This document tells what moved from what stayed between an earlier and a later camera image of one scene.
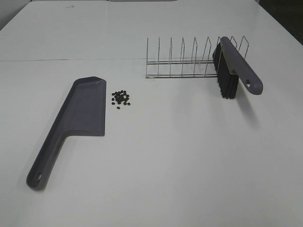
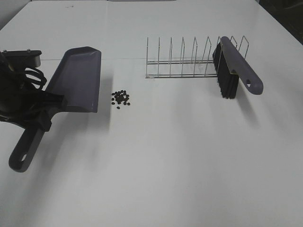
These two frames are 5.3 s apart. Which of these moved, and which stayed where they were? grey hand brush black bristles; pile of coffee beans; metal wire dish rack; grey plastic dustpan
Moved: grey plastic dustpan
Stayed: grey hand brush black bristles; metal wire dish rack; pile of coffee beans
